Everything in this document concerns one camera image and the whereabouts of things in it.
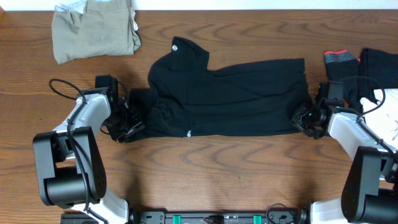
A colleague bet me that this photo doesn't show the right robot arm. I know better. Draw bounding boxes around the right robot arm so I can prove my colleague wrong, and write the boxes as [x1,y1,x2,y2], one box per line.
[290,82,397,224]

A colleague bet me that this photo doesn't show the black polo shirt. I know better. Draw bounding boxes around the black polo shirt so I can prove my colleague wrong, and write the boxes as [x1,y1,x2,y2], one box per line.
[129,37,312,141]

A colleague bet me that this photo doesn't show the folded khaki pants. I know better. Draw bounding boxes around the folded khaki pants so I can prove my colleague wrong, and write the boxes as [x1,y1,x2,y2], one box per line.
[52,0,141,64]

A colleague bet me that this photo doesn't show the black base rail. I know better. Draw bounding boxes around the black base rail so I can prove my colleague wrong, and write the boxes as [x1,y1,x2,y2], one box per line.
[129,208,310,224]

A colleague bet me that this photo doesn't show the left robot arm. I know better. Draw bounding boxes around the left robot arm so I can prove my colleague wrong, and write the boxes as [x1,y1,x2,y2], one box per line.
[32,75,145,224]

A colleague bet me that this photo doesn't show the white printed t-shirt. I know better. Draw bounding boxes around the white printed t-shirt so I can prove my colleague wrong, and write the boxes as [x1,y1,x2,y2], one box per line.
[364,88,398,149]

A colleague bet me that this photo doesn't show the black garment with red trim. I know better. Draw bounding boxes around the black garment with red trim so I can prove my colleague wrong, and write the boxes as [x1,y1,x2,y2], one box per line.
[324,49,397,112]

